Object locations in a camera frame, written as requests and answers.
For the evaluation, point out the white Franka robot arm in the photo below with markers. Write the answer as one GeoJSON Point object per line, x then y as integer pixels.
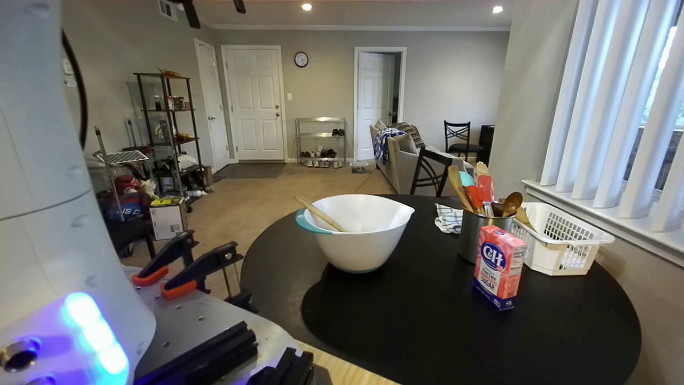
{"type": "Point", "coordinates": [50, 214]}

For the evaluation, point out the dark brown wooden spoon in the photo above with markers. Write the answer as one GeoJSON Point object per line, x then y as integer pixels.
{"type": "Point", "coordinates": [511, 201]}

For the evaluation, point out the ceiling air vent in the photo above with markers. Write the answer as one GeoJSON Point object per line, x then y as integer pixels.
{"type": "Point", "coordinates": [167, 8]}

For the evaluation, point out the recessed ceiling light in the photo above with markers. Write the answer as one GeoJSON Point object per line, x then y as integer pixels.
{"type": "Point", "coordinates": [497, 8]}
{"type": "Point", "coordinates": [307, 7]}

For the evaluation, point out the white closet door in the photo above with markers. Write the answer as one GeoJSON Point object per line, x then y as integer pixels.
{"type": "Point", "coordinates": [211, 107]}

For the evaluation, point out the black metal shelving unit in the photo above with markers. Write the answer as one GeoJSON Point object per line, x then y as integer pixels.
{"type": "Point", "coordinates": [167, 121]}

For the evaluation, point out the brown doormat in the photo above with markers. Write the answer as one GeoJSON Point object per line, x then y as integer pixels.
{"type": "Point", "coordinates": [249, 170]}

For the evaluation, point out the white open interior door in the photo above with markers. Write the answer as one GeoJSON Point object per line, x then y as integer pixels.
{"type": "Point", "coordinates": [373, 107]}

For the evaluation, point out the blue patterned throw blanket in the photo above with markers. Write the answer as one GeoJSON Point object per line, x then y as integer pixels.
{"type": "Point", "coordinates": [381, 142]}

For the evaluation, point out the cardboard box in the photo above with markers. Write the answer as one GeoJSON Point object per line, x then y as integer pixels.
{"type": "Point", "coordinates": [167, 223]}

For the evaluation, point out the grey sofa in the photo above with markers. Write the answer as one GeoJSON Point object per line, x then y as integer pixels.
{"type": "Point", "coordinates": [397, 163]}

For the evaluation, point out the black orange clamp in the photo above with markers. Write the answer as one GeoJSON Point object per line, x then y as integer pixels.
{"type": "Point", "coordinates": [164, 260]}
{"type": "Point", "coordinates": [204, 270]}

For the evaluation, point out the black dining chair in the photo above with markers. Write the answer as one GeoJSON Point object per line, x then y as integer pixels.
{"type": "Point", "coordinates": [432, 172]}

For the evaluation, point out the teal spatula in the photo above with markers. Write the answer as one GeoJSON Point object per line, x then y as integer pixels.
{"type": "Point", "coordinates": [467, 177]}

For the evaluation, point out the light wooden spatula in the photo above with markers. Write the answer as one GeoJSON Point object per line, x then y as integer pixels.
{"type": "Point", "coordinates": [460, 188]}

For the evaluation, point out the checkered dish cloth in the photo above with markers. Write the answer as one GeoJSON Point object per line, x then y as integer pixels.
{"type": "Point", "coordinates": [450, 218]}

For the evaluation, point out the red spatula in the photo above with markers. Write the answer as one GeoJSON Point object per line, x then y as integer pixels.
{"type": "Point", "coordinates": [481, 193]}

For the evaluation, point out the steel utensil holder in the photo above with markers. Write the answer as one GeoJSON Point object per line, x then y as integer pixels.
{"type": "Point", "coordinates": [471, 235]}

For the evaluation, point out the black mounting block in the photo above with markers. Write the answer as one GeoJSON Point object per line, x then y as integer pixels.
{"type": "Point", "coordinates": [204, 354]}
{"type": "Point", "coordinates": [284, 367]}

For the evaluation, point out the pink sugar carton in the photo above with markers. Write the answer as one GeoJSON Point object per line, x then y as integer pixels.
{"type": "Point", "coordinates": [499, 268]}

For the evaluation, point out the white vertical blinds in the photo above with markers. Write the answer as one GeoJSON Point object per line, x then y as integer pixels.
{"type": "Point", "coordinates": [611, 107]}

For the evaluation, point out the white plastic basket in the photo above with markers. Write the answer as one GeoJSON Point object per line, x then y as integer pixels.
{"type": "Point", "coordinates": [562, 247]}

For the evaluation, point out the round wall clock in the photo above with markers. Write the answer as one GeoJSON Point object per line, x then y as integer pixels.
{"type": "Point", "coordinates": [300, 59]}

